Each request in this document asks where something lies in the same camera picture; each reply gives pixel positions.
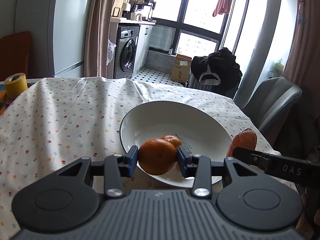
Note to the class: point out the black clothes pile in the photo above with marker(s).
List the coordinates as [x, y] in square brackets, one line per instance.
[218, 73]

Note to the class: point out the yellow tape roll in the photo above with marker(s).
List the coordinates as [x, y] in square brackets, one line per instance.
[15, 85]

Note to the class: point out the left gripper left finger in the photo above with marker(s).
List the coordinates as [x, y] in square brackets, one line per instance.
[113, 169]

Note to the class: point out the grey leather chair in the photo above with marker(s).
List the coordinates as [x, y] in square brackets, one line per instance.
[270, 104]

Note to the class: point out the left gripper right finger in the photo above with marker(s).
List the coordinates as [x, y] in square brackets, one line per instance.
[240, 177]

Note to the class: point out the orange wooden chair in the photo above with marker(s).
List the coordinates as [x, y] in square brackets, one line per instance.
[14, 54]

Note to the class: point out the brown curtain left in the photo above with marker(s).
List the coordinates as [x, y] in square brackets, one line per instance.
[96, 41]

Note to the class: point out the orange persimmon fruit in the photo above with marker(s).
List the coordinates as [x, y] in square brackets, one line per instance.
[247, 139]

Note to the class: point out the orange cat mat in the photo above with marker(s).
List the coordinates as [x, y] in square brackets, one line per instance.
[4, 101]

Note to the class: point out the cardboard box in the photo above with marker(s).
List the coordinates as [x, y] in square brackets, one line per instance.
[181, 68]

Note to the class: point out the silver washing machine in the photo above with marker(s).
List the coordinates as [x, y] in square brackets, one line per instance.
[124, 61]

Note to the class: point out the large orange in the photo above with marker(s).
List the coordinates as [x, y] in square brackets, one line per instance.
[157, 156]

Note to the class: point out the black kitchen rack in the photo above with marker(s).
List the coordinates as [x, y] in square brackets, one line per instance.
[145, 8]

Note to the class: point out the white counter cabinet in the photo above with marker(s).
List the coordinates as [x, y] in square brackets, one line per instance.
[145, 29]

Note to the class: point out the right hand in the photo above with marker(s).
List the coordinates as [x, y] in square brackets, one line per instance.
[308, 224]

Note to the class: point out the floral tablecloth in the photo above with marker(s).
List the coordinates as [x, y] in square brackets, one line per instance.
[59, 120]

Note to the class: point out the small mandarin orange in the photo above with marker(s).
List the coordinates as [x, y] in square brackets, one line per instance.
[173, 140]

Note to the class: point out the pink curtain right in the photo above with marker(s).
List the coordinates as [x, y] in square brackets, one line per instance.
[302, 66]

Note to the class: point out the white refrigerator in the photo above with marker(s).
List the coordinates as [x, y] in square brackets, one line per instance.
[58, 30]

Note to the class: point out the white ceramic plate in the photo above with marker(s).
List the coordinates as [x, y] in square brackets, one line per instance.
[180, 124]

